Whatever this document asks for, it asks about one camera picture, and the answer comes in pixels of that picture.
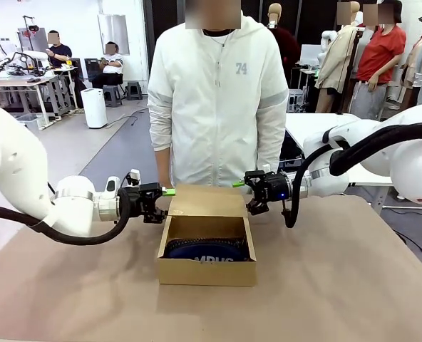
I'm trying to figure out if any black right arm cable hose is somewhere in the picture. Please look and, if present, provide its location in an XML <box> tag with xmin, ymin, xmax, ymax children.
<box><xmin>281</xmin><ymin>122</ymin><xmax>422</xmax><ymax>229</ymax></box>

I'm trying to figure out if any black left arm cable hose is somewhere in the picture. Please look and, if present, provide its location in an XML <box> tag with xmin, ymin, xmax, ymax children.
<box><xmin>0</xmin><ymin>187</ymin><xmax>133</xmax><ymax>247</ymax></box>

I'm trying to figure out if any white air purifier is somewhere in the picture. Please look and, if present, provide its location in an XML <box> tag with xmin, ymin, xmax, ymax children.
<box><xmin>80</xmin><ymin>88</ymin><xmax>108</xmax><ymax>129</ymax></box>

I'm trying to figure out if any person in red shirt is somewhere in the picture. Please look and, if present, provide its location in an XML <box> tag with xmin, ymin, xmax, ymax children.
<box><xmin>349</xmin><ymin>0</ymin><xmax>407</xmax><ymax>120</ymax></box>

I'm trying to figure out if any mannequin in beige coat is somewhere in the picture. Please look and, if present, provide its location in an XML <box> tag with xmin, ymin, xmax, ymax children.
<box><xmin>315</xmin><ymin>1</ymin><xmax>364</xmax><ymax>113</ymax></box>

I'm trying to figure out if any white side table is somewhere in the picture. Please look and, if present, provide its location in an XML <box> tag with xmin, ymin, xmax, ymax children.
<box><xmin>284</xmin><ymin>113</ymin><xmax>404</xmax><ymax>214</ymax></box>

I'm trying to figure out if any mannequin in dark red top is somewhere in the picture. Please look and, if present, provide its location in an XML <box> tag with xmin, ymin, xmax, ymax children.
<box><xmin>267</xmin><ymin>3</ymin><xmax>301</xmax><ymax>72</ymax></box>

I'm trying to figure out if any grey background work desk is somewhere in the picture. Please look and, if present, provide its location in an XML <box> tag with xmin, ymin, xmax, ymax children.
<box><xmin>0</xmin><ymin>76</ymin><xmax>53</xmax><ymax>131</ymax></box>

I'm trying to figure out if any white monitor back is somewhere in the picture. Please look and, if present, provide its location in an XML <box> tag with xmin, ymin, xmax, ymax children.
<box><xmin>299</xmin><ymin>44</ymin><xmax>329</xmax><ymax>68</ymax></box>

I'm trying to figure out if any person in white jacket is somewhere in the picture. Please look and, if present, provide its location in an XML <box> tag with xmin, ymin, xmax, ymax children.
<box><xmin>146</xmin><ymin>14</ymin><xmax>290</xmax><ymax>195</ymax></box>

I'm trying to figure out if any brown cardboard box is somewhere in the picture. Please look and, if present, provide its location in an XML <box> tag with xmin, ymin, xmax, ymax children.
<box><xmin>156</xmin><ymin>184</ymin><xmax>258</xmax><ymax>287</ymax></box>

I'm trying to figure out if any black monitor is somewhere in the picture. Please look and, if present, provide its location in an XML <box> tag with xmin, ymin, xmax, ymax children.
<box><xmin>84</xmin><ymin>58</ymin><xmax>103</xmax><ymax>81</ymax></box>

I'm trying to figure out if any person's right forearm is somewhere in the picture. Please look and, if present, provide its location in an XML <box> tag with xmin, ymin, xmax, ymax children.
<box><xmin>154</xmin><ymin>148</ymin><xmax>173</xmax><ymax>175</ymax></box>

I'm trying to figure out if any seated person black shirt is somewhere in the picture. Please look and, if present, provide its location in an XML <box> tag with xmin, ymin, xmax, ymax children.
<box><xmin>46</xmin><ymin>30</ymin><xmax>73</xmax><ymax>68</ymax></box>

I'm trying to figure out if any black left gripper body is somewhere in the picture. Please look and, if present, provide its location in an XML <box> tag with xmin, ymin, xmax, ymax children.
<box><xmin>120</xmin><ymin>183</ymin><xmax>164</xmax><ymax>224</ymax></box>

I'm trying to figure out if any white computer case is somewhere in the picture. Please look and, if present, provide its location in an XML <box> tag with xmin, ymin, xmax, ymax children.
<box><xmin>288</xmin><ymin>88</ymin><xmax>307</xmax><ymax>113</ymax></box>

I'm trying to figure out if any grey plastic stool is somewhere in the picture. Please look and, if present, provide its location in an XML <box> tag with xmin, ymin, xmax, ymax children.
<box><xmin>125</xmin><ymin>81</ymin><xmax>143</xmax><ymax>101</ymax></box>
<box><xmin>103</xmin><ymin>85</ymin><xmax>123</xmax><ymax>108</ymax></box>

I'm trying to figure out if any grey storage bin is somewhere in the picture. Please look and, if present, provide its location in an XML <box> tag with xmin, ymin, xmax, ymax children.
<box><xmin>16</xmin><ymin>113</ymin><xmax>43</xmax><ymax>131</ymax></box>

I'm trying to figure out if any seated person striped white shirt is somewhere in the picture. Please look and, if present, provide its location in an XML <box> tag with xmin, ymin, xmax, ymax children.
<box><xmin>91</xmin><ymin>41</ymin><xmax>126</xmax><ymax>88</ymax></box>

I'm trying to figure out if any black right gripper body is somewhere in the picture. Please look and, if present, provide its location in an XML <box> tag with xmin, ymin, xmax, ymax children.
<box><xmin>259</xmin><ymin>172</ymin><xmax>290</xmax><ymax>211</ymax></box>

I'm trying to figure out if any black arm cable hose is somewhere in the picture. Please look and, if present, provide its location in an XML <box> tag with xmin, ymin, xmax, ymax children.
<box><xmin>0</xmin><ymin>187</ymin><xmax>133</xmax><ymax>247</ymax></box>
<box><xmin>281</xmin><ymin>122</ymin><xmax>422</xmax><ymax>229</ymax></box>

